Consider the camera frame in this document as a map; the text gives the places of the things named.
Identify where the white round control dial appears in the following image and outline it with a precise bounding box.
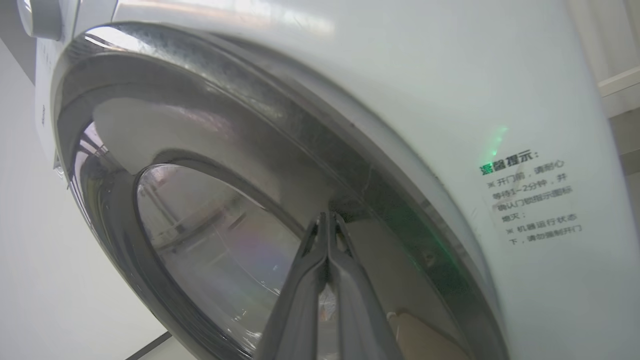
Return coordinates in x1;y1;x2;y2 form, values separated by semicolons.
16;0;64;41

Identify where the dark round glass washer door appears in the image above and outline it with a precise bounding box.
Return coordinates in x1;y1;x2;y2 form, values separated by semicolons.
50;22;511;360

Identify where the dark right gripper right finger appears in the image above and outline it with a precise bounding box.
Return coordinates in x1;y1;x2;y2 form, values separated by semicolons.
328;212;404;360

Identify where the white front-load washing machine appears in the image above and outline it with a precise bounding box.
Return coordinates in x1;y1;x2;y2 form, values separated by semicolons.
17;0;640;360

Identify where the black text warning sticker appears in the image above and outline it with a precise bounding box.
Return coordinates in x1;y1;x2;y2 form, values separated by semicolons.
477;147;586;249

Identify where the white shelf board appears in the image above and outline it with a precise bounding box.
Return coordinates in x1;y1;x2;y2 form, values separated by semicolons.
597;65;640;119

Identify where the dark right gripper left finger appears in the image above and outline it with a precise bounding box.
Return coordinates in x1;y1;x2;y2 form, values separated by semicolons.
255;212;329;360

